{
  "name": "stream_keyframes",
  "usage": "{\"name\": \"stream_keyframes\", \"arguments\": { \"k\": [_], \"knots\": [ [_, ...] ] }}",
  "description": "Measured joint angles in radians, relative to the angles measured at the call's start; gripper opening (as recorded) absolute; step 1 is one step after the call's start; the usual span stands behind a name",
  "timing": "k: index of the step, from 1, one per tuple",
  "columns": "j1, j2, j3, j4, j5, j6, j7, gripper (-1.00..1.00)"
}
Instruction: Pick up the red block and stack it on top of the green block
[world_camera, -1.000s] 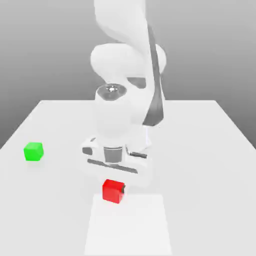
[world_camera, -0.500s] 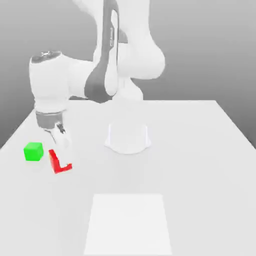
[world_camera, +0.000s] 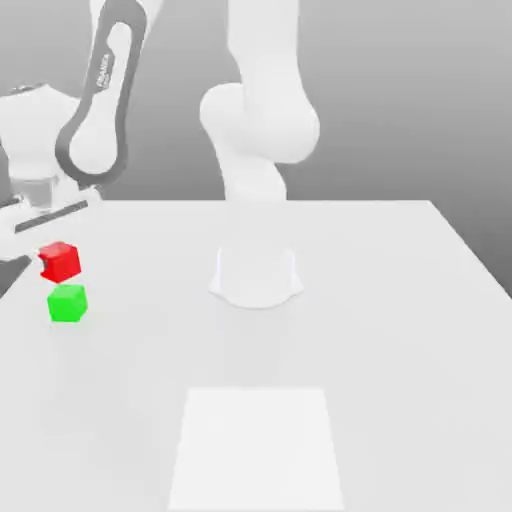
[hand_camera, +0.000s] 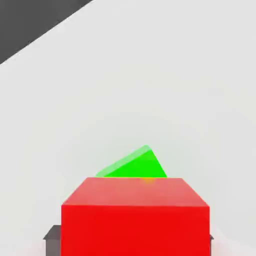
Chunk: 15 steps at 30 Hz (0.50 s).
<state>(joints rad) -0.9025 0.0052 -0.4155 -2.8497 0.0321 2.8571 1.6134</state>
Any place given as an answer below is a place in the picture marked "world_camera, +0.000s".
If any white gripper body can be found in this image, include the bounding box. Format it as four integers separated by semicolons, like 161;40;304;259
0;199;101;263

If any small red cube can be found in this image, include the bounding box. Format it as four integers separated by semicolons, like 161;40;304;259
38;240;83;284

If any small green cube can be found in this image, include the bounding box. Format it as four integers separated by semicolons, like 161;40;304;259
46;283;89;324

